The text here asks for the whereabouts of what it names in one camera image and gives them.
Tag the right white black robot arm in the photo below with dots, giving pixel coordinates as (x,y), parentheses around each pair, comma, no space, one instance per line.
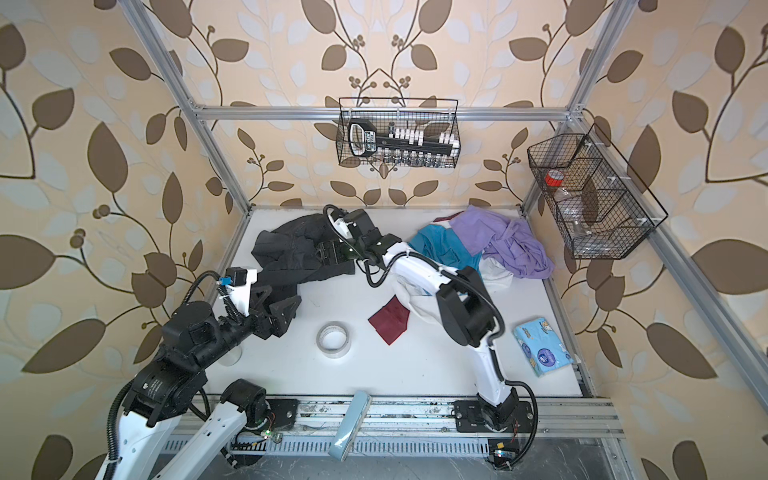
(466,313)

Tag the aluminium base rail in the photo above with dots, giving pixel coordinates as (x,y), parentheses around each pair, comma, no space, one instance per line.
(423,426)

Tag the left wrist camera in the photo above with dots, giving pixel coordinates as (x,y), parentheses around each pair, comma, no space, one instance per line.
(234,289)

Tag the light blue plastic strip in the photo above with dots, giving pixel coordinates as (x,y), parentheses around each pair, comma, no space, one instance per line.
(350,425)

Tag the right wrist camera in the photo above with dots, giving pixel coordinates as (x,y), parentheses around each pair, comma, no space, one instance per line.
(352,225)

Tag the teal cloth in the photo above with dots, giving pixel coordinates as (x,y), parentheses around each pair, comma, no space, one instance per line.
(443,246)

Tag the clear bottle red cap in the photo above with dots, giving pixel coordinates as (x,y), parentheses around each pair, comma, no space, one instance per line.
(576,211)

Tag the black wire basket back wall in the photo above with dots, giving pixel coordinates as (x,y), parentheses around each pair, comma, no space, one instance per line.
(433,114)

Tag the maroon cloth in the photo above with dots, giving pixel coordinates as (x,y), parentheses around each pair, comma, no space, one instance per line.
(390,321)

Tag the dark grey cloth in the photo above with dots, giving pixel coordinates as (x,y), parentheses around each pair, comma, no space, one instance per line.
(299,251)

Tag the black wire basket wall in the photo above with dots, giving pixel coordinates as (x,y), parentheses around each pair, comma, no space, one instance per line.
(433,114)
(628,210)

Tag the clear tape roll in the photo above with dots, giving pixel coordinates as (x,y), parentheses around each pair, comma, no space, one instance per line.
(333,340)

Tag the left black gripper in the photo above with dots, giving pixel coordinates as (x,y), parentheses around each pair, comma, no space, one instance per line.
(277,325)

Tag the black tool with white bits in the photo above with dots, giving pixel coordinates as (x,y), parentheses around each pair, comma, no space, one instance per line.
(364,140)

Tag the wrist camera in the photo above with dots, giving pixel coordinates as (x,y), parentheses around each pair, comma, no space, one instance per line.
(234,289)
(352,225)

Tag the light blue tissue pack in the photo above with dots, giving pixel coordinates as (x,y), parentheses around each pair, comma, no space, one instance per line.
(542,346)

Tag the dark red cloth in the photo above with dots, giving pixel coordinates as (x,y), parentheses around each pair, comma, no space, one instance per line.
(447,218)

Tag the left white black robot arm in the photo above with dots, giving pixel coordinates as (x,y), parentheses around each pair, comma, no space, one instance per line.
(162,424)

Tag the black wire basket right wall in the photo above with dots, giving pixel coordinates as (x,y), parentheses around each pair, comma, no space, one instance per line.
(628,210)

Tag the purple cloth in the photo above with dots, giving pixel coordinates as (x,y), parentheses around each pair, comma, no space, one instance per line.
(510,242)

